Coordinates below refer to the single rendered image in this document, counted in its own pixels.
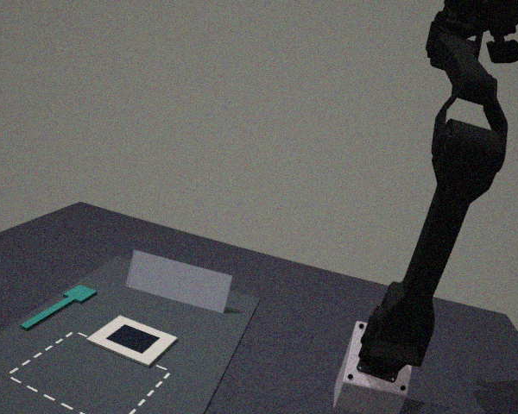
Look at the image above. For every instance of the beige square tile with dark centre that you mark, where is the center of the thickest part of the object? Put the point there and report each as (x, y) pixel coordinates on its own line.
(132, 340)

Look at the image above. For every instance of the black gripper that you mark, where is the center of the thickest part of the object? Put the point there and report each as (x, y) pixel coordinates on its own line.
(501, 51)

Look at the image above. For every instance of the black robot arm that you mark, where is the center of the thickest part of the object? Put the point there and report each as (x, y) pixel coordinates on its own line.
(465, 161)

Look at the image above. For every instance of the teal flat trowel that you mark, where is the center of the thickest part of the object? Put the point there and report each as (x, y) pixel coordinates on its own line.
(79, 294)

